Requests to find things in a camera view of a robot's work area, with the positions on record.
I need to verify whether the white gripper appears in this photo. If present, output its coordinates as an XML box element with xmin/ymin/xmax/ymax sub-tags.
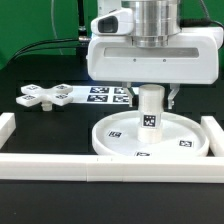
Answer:
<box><xmin>87</xmin><ymin>27</ymin><xmax>223</xmax><ymax>110</ymax></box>

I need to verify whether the white round table top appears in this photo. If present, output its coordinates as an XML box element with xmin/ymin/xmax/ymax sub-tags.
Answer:
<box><xmin>92</xmin><ymin>111</ymin><xmax>209</xmax><ymax>158</ymax></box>

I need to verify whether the white cross-shaped table base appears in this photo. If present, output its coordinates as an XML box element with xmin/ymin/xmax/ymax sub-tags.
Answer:
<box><xmin>16</xmin><ymin>84</ymin><xmax>73</xmax><ymax>111</ymax></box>

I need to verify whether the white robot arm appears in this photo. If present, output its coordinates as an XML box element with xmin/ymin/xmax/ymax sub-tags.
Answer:
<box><xmin>87</xmin><ymin>0</ymin><xmax>224</xmax><ymax>106</ymax></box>

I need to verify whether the white marker sheet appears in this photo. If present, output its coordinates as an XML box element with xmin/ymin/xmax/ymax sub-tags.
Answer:
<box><xmin>69</xmin><ymin>86</ymin><xmax>129</xmax><ymax>105</ymax></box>

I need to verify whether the white right fence bar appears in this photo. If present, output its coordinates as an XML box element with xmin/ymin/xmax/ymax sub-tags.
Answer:
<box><xmin>201</xmin><ymin>116</ymin><xmax>224</xmax><ymax>157</ymax></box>

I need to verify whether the white left fence bar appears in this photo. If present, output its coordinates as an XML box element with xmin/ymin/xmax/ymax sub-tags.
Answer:
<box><xmin>0</xmin><ymin>113</ymin><xmax>16</xmax><ymax>149</ymax></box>

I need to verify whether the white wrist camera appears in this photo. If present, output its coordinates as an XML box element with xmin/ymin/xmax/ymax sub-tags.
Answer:
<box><xmin>91</xmin><ymin>8</ymin><xmax>134</xmax><ymax>36</ymax></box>

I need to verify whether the black post with connector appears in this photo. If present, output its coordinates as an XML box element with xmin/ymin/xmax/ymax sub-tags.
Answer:
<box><xmin>77</xmin><ymin>0</ymin><xmax>90</xmax><ymax>56</ymax></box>

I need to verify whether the grey thin cable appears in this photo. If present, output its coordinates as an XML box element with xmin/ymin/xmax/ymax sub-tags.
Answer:
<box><xmin>50</xmin><ymin>0</ymin><xmax>64</xmax><ymax>56</ymax></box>

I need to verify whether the black cable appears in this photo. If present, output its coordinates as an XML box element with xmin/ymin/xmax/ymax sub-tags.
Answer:
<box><xmin>6</xmin><ymin>37</ymin><xmax>89</xmax><ymax>66</ymax></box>

